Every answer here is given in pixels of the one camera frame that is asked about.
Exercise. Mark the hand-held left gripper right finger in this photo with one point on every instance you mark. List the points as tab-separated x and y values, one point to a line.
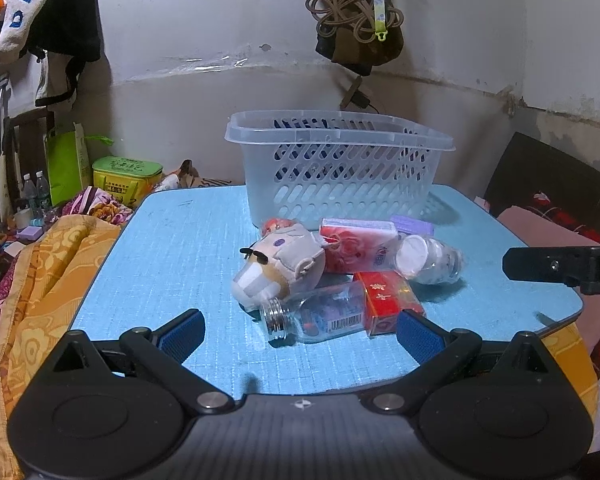
416	340

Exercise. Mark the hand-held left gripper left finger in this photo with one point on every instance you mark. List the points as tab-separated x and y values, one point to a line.
182	336

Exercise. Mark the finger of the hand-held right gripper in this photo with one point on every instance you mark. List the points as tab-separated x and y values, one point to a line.
555	263

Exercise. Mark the red cardboard box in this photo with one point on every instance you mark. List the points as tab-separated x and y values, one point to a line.
385	296

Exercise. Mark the clear jar with white lid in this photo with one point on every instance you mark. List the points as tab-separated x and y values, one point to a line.
430	260

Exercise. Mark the clear bottle with metal neck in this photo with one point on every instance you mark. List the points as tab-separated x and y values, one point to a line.
325	316

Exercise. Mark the pink floral tissue pack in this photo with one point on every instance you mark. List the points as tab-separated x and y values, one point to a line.
355	250

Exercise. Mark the small purple packet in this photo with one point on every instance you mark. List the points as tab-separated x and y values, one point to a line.
413	224

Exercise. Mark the grey and white plush toy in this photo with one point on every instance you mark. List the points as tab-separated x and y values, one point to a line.
280	260

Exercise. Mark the translucent white plastic basket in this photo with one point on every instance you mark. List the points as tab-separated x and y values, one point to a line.
330	180

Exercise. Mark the pink cloth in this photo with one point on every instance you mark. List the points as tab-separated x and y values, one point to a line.
540	232

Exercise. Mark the red and black blanket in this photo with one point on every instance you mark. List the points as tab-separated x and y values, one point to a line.
565	215

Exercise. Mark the dark wooden headboard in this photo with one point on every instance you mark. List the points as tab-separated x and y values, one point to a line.
540	170

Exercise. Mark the yellow bed sheet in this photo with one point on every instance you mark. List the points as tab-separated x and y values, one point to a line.
570	360

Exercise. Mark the small pink object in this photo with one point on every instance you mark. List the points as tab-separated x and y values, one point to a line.
275	225

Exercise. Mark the yellow patterned blanket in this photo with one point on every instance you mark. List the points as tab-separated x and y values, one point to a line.
45	285

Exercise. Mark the brown paper packet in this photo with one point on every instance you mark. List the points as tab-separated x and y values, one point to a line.
188	171

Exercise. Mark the green and yellow tin box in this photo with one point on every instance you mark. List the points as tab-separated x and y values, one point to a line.
125	176

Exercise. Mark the purple notepad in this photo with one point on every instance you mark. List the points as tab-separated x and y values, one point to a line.
30	233

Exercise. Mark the clear water bottle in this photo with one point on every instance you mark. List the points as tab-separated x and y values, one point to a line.
28	193
42	190

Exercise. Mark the green paper bag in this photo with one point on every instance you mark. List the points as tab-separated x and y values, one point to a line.
65	165

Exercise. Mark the dark brown hanging bag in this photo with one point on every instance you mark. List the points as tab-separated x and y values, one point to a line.
365	52

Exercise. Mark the white and black hanging garment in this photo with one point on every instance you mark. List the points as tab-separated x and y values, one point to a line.
55	82

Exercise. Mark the white garment with blue letters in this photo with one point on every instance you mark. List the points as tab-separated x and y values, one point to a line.
25	15

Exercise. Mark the black wall charger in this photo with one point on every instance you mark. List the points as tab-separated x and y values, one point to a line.
357	96

